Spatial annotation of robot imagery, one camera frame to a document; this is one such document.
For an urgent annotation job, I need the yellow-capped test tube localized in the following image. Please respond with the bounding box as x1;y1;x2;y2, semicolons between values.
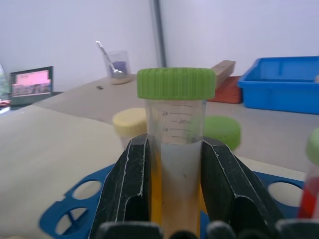
112;108;148;152

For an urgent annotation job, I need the clear glass beaker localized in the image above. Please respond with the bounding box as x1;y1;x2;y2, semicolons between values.
103;50;131;80

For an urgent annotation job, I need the green-capped tube with white liquid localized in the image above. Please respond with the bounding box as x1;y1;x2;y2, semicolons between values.
136;67;216;239

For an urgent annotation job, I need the blue test tube rack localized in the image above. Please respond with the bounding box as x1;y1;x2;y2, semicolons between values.
37;164;307;239

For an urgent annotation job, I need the wooden block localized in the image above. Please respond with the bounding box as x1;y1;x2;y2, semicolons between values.
211;59;236;90

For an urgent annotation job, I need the green-capped tube with yellow liquid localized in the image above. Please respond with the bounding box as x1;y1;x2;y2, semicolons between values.
149;115;242;239

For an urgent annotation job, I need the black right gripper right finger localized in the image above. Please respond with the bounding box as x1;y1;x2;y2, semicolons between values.
200;136;287;239

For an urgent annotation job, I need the grey vertical pole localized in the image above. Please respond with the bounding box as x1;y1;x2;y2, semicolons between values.
150;0;167;68

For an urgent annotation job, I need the laptop with pink screen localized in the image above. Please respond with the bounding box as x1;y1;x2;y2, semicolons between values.
9;66;63;108

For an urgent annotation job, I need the red brick block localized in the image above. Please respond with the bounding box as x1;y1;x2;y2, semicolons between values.
207;76;243;105

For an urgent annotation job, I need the metal spoon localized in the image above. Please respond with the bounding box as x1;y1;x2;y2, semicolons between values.
95;40;124;79

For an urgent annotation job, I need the blue plastic bin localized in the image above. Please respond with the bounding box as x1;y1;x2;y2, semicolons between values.
237;56;319;115

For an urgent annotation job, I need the round wooden coaster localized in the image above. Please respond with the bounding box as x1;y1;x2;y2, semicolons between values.
111;75;137;86

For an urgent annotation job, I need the green-capped tube with red liquid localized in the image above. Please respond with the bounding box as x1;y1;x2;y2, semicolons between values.
297;127;319;220

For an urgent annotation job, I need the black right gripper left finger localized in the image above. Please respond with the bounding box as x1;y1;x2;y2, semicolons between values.
89;133;152;239

